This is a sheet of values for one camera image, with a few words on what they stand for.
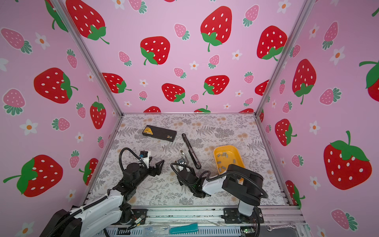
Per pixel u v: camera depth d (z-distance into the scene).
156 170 0.76
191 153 0.96
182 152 0.93
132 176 0.64
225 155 0.96
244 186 0.46
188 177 0.65
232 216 0.73
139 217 0.72
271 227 0.71
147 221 0.73
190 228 0.70
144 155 0.72
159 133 1.07
